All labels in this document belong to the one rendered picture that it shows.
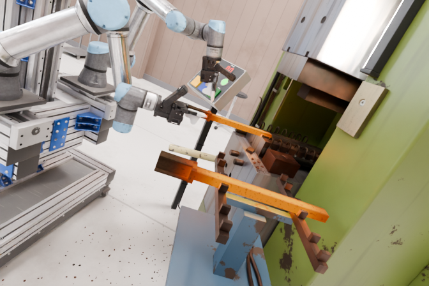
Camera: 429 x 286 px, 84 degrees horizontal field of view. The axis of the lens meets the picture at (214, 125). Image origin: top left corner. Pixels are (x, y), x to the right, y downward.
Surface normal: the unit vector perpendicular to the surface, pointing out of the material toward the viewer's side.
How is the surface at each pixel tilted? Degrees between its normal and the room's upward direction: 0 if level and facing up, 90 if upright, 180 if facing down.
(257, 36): 90
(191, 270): 0
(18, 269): 0
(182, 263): 0
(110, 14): 85
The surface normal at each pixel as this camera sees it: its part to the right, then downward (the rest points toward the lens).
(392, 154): -0.91, -0.28
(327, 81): 0.17, 0.39
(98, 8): 0.40, 0.37
